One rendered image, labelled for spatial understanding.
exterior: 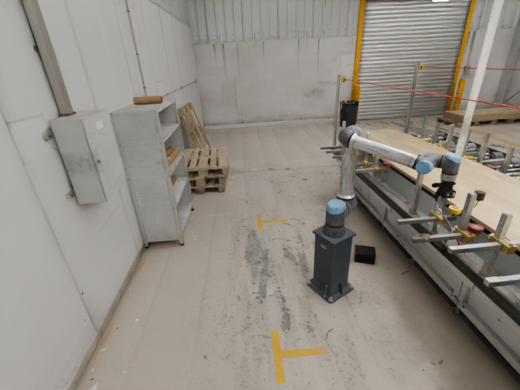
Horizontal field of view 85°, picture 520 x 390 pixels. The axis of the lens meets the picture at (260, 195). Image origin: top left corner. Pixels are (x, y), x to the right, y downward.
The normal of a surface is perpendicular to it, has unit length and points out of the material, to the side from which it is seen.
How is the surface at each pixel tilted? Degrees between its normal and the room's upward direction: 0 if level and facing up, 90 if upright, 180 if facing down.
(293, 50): 90
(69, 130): 90
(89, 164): 90
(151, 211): 90
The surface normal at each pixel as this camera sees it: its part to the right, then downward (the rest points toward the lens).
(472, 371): -0.05, -0.90
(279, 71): 0.07, 0.43
